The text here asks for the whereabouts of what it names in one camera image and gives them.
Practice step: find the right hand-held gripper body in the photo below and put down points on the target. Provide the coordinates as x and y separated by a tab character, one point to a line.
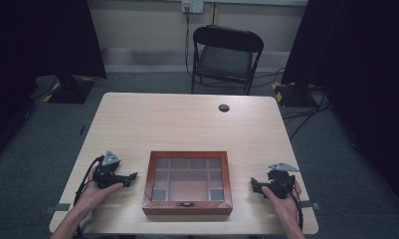
281	182

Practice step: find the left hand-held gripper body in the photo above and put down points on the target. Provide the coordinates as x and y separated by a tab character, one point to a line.
108	172

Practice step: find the wooden box with glass lid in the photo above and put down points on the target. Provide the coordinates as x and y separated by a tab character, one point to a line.
188	182

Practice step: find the person's right hand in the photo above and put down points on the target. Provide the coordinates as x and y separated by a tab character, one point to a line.
285	207

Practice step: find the person's left hand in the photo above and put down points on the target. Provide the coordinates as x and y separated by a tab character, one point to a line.
93	195

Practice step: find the black stand base striped tape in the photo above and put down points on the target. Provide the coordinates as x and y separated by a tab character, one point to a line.
291	94
71	89

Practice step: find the black folding chair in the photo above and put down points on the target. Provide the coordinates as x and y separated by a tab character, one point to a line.
225	59

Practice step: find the black curtain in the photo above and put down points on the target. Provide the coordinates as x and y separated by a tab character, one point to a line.
359	83

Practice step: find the white wall socket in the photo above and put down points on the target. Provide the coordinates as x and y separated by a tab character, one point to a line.
192	5

